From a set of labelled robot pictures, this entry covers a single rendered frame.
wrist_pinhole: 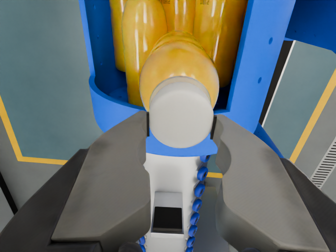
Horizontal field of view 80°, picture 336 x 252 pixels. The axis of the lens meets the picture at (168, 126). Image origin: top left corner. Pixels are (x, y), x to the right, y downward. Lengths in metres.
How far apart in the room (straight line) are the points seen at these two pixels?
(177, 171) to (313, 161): 1.72
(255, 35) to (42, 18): 1.53
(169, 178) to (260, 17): 0.58
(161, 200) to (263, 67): 0.58
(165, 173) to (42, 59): 1.30
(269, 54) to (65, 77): 1.55
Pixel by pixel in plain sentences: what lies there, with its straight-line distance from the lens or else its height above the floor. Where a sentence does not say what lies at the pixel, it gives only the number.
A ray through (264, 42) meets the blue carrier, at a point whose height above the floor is 1.21.
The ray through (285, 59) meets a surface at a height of 0.15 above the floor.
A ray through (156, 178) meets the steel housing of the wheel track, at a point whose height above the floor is 0.93.
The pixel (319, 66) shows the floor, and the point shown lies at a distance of 1.78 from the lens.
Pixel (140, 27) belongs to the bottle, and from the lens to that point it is 0.30.
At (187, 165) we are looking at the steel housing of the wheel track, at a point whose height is 0.93.
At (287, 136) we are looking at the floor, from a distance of 1.96.
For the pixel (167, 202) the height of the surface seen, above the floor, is 0.97.
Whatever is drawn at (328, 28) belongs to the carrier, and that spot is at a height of 0.98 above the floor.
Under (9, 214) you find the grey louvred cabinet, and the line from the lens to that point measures 2.84.
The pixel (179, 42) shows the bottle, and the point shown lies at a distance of 0.17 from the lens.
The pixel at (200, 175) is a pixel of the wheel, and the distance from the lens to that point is 0.64.
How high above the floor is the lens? 1.43
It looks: 59 degrees down
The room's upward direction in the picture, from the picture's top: 177 degrees counter-clockwise
